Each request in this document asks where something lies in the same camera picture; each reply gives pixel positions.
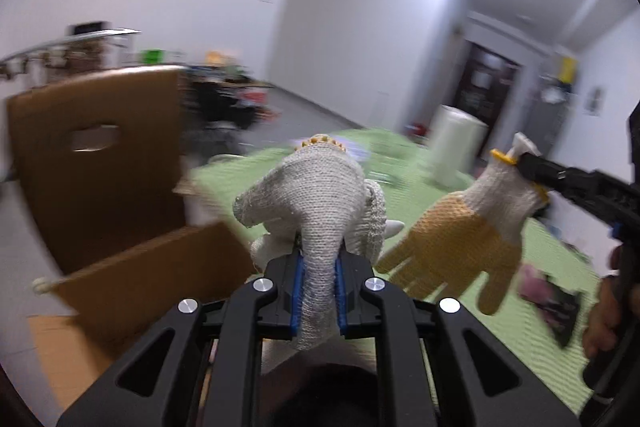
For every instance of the wall fuse box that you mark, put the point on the wall fuse box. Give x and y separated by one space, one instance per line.
595 101

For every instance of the white sock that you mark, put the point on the white sock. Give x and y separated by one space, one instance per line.
394 228

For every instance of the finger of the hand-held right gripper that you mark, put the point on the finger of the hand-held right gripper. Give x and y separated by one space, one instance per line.
549 205
540 169

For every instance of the person's right hand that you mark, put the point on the person's right hand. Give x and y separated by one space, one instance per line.
602 317

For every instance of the black sock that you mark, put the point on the black sock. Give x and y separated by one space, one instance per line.
562 317

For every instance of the brown cardboard box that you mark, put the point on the brown cardboard box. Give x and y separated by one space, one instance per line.
100 187

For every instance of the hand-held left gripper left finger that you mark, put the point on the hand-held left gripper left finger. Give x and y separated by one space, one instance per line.
296 297

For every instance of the yellow dotted knit glove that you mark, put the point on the yellow dotted knit glove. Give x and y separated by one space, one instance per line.
450 247

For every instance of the metal rail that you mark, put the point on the metal rail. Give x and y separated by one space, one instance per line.
70 44

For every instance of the green checked tablecloth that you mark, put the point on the green checked tablecloth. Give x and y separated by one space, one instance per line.
545 267

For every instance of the cluttered side table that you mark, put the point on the cluttered side table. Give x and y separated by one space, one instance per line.
225 92

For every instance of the white knit glove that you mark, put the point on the white knit glove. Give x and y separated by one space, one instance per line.
320 207

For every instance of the green bag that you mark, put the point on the green bag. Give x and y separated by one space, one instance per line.
151 57

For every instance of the white cylindrical roll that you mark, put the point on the white cylindrical roll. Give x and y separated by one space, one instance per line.
457 147

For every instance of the yellow box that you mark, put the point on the yellow box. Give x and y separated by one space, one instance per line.
567 69

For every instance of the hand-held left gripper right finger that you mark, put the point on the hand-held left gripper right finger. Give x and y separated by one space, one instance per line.
341 297

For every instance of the dark brown door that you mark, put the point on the dark brown door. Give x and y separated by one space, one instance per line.
482 82

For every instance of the grey refrigerator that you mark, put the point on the grey refrigerator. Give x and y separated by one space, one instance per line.
545 117

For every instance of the mauve fluffy sock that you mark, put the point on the mauve fluffy sock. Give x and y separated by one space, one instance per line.
534 284

